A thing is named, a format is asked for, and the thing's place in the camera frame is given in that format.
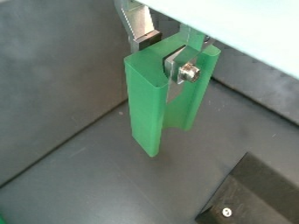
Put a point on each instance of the black curved fixture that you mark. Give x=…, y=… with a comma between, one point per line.
x=255, y=195

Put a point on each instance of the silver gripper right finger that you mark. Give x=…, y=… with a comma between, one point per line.
x=179, y=63

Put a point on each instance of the green arch block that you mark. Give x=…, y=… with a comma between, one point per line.
x=152, y=112

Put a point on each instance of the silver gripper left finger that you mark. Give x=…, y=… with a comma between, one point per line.
x=136, y=20

